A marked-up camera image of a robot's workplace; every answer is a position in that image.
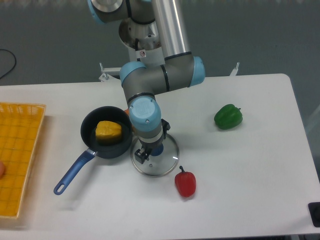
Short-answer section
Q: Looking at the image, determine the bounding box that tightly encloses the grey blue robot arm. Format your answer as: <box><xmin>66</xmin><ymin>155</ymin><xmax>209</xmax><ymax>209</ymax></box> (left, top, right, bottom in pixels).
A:
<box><xmin>88</xmin><ymin>0</ymin><xmax>205</xmax><ymax>163</ymax></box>

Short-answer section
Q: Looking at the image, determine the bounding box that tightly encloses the yellow woven basket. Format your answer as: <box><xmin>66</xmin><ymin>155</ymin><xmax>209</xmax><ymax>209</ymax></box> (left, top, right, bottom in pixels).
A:
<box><xmin>0</xmin><ymin>102</ymin><xmax>46</xmax><ymax>219</ymax></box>

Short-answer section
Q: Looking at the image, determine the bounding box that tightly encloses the white table clamp bracket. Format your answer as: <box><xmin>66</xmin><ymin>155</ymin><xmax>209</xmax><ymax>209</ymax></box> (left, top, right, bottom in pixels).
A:
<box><xmin>229</xmin><ymin>62</ymin><xmax>240</xmax><ymax>77</ymax></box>

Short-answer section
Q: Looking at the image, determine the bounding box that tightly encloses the red bell pepper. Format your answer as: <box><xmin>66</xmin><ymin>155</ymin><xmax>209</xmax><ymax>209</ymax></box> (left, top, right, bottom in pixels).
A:
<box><xmin>174</xmin><ymin>165</ymin><xmax>197</xmax><ymax>198</ymax></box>

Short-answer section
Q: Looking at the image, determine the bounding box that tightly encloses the black device at table corner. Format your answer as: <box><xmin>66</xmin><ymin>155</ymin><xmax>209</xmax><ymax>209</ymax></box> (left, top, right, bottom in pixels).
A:
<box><xmin>308</xmin><ymin>202</ymin><xmax>320</xmax><ymax>228</ymax></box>

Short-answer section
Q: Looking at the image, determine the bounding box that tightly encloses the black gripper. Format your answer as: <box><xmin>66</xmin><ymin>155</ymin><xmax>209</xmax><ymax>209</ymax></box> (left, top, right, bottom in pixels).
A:
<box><xmin>134</xmin><ymin>118</ymin><xmax>171</xmax><ymax>164</ymax></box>

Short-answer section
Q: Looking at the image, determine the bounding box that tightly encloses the dark pot with blue handle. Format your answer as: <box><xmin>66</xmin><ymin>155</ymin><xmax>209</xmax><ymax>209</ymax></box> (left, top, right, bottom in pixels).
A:
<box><xmin>53</xmin><ymin>106</ymin><xmax>133</xmax><ymax>195</ymax></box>

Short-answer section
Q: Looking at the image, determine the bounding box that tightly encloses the toy bread pastry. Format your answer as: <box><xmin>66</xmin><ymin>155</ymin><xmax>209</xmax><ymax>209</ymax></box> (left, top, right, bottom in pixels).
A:
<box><xmin>124</xmin><ymin>108</ymin><xmax>136</xmax><ymax>135</ymax></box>

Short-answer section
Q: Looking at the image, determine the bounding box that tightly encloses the green bell pepper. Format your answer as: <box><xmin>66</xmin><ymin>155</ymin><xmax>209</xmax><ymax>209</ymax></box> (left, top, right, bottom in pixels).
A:
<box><xmin>214</xmin><ymin>104</ymin><xmax>243</xmax><ymax>130</ymax></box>

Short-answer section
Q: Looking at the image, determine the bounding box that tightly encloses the yellow bell pepper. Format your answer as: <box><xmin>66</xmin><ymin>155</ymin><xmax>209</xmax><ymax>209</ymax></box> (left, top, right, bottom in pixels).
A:
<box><xmin>95</xmin><ymin>120</ymin><xmax>122</xmax><ymax>145</ymax></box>

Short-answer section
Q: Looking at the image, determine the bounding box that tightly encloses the glass pot lid blue knob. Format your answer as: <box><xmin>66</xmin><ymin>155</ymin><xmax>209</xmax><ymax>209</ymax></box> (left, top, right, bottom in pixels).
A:
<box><xmin>130</xmin><ymin>134</ymin><xmax>180</xmax><ymax>177</ymax></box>

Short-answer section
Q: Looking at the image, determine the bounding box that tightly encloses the black cable on floor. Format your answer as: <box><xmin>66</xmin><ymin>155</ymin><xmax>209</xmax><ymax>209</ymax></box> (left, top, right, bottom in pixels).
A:
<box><xmin>0</xmin><ymin>48</ymin><xmax>17</xmax><ymax>80</ymax></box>

